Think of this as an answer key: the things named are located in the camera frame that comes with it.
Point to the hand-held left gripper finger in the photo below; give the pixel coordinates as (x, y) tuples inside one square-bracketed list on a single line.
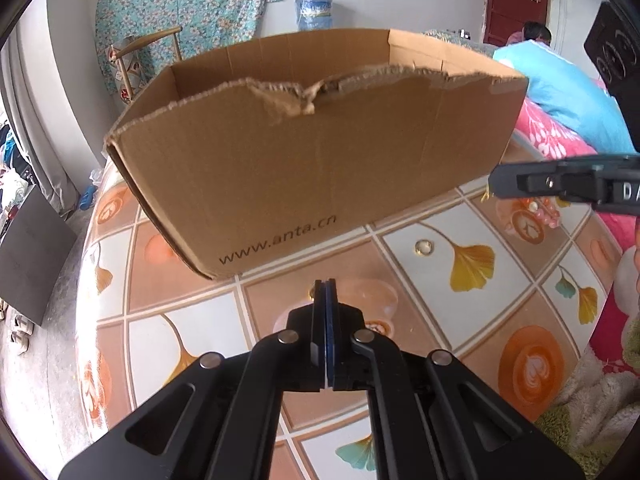
[(320, 320), (331, 340)]

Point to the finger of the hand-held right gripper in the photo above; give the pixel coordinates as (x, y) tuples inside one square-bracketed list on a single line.
[(540, 180)]

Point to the brown cardboard box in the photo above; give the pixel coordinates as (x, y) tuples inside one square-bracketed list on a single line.
[(300, 175)]

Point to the pink floral blanket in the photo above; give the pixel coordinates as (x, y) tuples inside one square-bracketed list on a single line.
[(550, 135)]

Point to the light blue pillow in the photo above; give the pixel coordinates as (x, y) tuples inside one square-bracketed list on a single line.
[(565, 90)]

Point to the dark red door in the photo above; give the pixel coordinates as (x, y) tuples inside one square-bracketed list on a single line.
[(515, 10)]

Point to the ginkgo leaf printed tablecloth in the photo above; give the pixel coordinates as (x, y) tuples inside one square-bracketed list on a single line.
[(450, 320)]

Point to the blue slipper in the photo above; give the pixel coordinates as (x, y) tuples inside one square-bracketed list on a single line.
[(87, 197)]

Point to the white plastic bag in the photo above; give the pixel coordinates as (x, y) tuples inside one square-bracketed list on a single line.
[(97, 175)]

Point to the blue water jug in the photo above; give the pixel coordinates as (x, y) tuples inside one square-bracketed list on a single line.
[(314, 12)]

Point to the dark grey board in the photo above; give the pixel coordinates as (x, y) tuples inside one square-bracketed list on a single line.
[(35, 255)]

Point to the white sandal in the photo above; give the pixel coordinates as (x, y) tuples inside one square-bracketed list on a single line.
[(20, 344), (22, 325)]

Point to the wooden chair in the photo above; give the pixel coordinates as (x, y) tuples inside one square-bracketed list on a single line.
[(150, 40)]

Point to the grey curtain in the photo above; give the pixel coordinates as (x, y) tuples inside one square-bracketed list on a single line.
[(45, 135)]

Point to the teal floral hanging cloth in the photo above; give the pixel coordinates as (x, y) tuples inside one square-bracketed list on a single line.
[(200, 5)]

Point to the pile of clothes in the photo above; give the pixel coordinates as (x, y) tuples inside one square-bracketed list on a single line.
[(12, 170)]

